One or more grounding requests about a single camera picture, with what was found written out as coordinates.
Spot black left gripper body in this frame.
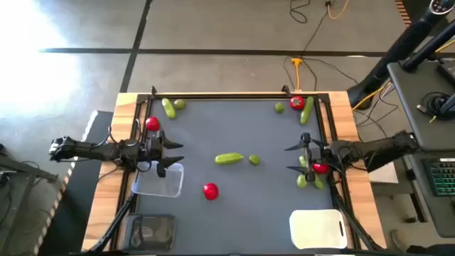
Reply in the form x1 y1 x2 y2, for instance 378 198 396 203
144 130 167 178

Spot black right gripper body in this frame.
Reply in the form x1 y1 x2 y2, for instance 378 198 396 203
301 132 333 183

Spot green cucumber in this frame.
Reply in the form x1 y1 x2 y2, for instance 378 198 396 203
299 155 326 191
299 95 316 126
161 97 178 120
214 152 245 166

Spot red tomato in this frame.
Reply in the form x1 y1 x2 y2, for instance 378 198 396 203
145 116 161 132
203 182 220 201
312 162 331 176
289 95 306 112

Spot clear plastic container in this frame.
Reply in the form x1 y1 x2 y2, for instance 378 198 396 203
131 161 185 198

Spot white plastic basket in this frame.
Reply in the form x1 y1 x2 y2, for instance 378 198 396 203
289 208 349 250

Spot grey table mat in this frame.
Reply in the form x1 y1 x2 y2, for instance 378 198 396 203
136 98 343 255

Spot white box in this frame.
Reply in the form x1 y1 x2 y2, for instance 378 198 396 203
367 161 400 185

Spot dark grey plastic basket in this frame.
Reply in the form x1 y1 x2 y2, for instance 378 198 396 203
122 213 177 252

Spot black platform with striped edge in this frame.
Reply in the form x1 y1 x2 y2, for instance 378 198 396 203
35 110 115 256

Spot dark grey desk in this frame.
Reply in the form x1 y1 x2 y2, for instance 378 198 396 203
386 58 455 239

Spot backlit black keyboard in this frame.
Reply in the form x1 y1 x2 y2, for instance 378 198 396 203
422 157 455 198

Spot black tower fan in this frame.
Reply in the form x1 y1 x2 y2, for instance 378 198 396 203
346 0 455 110

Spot grey metal stand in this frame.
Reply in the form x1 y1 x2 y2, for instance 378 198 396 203
0 142 60 256

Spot black monitor pole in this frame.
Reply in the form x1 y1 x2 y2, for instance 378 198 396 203
401 19 455 73

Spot black metal table frame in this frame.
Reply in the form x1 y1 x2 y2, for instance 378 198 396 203
88 85 384 253

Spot yellow cable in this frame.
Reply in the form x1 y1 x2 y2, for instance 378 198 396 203
326 0 351 21
352 80 394 112

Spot yellow extension cord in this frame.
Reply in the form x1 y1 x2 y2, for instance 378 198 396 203
291 57 304 91

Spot black floor cable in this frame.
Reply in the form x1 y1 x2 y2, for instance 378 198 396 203
283 0 360 92

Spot coiled black cable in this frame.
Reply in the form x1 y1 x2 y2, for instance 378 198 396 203
416 91 453 122

